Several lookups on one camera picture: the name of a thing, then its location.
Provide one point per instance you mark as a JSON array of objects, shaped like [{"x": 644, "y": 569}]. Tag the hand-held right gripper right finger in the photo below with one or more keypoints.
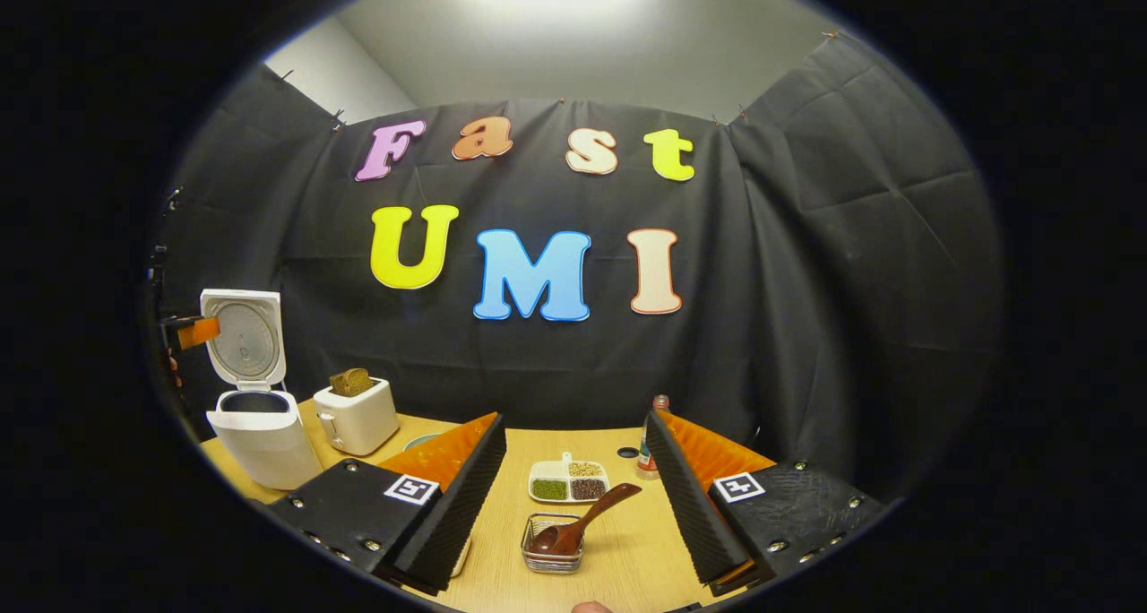
[{"x": 690, "y": 505}]

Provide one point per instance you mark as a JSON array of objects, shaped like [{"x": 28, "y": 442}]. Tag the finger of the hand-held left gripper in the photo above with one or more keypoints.
[{"x": 199, "y": 332}]

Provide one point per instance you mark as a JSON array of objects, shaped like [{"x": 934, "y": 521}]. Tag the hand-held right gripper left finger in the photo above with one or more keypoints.
[{"x": 457, "y": 514}]

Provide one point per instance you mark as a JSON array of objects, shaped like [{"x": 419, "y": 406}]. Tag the clear container of rice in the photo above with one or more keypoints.
[{"x": 461, "y": 559}]

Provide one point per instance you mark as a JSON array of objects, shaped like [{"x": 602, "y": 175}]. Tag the brown wooden spoon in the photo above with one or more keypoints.
[{"x": 596, "y": 510}]

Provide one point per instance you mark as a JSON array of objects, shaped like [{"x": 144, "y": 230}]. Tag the white rice cooker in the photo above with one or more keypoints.
[{"x": 264, "y": 443}]

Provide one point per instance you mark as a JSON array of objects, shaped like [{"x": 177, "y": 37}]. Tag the clear plastic water bottle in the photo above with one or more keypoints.
[{"x": 647, "y": 452}]

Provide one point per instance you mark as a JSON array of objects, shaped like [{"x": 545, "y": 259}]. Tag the light green plate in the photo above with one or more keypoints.
[{"x": 421, "y": 440}]

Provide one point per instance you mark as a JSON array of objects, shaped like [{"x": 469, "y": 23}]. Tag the white divided bean dish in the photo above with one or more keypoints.
[{"x": 564, "y": 483}]

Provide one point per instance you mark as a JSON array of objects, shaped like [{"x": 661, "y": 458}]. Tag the white toaster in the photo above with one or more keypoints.
[{"x": 363, "y": 420}]

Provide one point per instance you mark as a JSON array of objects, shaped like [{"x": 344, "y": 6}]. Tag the brown bread slice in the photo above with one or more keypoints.
[{"x": 351, "y": 382}]

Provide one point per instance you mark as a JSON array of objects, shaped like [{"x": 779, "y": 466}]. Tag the black backdrop cloth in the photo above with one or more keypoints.
[{"x": 789, "y": 281}]

